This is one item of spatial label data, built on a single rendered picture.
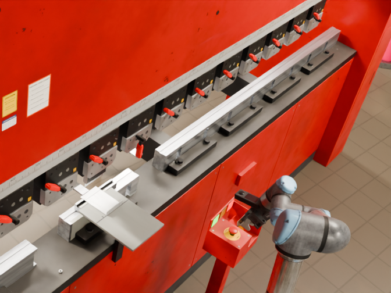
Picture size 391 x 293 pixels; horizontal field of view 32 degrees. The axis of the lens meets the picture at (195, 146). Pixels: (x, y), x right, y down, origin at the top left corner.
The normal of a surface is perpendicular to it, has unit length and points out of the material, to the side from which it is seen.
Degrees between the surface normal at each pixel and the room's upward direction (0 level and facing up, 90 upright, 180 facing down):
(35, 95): 90
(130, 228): 0
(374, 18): 90
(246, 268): 0
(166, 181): 0
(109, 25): 90
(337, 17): 90
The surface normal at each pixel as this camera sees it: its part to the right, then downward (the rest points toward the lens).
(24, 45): 0.79, 0.50
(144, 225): 0.19, -0.75
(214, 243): -0.54, 0.45
